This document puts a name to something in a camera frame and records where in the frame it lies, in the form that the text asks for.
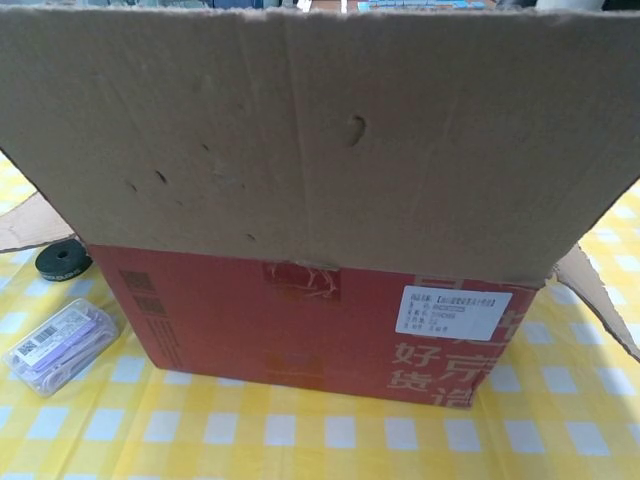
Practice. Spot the red-brown cardboard box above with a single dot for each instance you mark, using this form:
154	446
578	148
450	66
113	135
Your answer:
300	150

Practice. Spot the yellow checkered tablecloth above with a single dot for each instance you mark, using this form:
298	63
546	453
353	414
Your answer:
300	440

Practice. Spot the black round disc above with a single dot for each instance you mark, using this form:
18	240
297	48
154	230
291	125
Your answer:
62	262

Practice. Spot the clear box with purple items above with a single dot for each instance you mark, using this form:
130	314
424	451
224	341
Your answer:
60	345

